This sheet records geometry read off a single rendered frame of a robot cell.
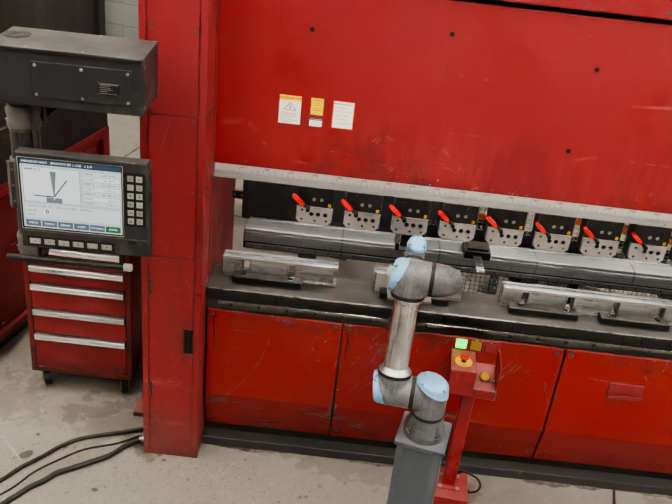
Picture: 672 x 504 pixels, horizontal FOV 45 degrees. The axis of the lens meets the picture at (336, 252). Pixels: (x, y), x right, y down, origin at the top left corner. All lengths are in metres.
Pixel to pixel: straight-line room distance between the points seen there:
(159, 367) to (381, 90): 1.53
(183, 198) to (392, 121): 0.87
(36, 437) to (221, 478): 0.90
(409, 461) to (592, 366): 1.10
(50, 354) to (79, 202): 1.48
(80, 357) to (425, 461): 1.94
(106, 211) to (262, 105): 0.77
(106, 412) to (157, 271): 1.06
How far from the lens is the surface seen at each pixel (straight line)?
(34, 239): 3.04
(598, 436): 4.00
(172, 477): 3.87
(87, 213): 2.94
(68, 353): 4.23
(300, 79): 3.20
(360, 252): 3.77
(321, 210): 3.38
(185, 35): 3.01
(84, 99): 2.81
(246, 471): 3.89
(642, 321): 3.77
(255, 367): 3.70
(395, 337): 2.78
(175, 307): 3.47
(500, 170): 3.34
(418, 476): 3.04
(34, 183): 2.95
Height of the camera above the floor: 2.68
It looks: 28 degrees down
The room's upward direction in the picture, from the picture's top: 7 degrees clockwise
